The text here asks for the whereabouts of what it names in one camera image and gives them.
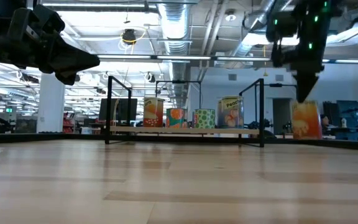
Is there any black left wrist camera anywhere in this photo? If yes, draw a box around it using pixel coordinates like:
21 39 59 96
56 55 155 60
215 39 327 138
32 4 66 38

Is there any long ceiling strip light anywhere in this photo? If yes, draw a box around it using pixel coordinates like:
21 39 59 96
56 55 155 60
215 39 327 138
96 54 272 63
321 58 358 65

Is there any short orange teal can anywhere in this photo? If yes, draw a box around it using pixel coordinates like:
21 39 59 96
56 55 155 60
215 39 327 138
165 107 188 129

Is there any green polka dot can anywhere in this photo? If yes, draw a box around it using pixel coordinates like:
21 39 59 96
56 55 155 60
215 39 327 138
193 108 216 129

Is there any black ceiling camera pod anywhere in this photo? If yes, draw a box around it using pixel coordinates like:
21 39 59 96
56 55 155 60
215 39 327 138
118 27 147 46

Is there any red yellow corn can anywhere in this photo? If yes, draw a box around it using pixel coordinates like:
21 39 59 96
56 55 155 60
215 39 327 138
290 100 323 141
143 97 165 128

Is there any dark grey door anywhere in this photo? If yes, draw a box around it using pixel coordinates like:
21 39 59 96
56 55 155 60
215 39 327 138
272 98 293 135

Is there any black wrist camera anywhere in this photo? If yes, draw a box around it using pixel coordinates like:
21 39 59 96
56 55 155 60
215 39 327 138
265 12 300 43
32 4 66 38

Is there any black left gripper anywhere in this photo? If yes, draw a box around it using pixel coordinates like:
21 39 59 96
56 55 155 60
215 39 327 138
7 7 101 86

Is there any red storage rack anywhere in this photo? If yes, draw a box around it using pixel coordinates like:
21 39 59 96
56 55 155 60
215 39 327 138
62 111 76 134

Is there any wide peaches can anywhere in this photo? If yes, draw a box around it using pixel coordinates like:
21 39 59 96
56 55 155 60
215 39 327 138
217 95 246 129

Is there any white building pillar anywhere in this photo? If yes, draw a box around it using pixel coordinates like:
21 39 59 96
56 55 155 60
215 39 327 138
36 68 66 134

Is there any black computer monitor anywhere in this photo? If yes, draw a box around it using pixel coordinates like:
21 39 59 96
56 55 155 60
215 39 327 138
336 100 358 125
98 98 139 123
322 101 338 125

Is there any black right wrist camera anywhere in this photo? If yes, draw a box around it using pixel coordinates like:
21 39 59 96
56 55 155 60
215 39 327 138
265 12 300 43

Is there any silver ventilation duct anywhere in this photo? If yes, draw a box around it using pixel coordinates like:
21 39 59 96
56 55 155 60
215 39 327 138
155 0 198 110
228 0 279 60

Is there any dark office desk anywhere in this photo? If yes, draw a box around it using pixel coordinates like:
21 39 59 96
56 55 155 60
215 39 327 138
328 126 358 142

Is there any yellow hanging cord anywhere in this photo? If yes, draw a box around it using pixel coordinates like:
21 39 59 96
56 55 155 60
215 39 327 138
262 45 269 77

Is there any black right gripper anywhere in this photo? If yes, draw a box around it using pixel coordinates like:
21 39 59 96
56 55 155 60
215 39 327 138
273 46 323 103

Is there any person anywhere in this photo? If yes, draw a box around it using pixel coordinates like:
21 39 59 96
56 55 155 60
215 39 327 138
320 114 331 131

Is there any wooden shelf with black frame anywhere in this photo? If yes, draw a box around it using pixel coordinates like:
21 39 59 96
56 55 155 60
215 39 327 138
104 75 265 149

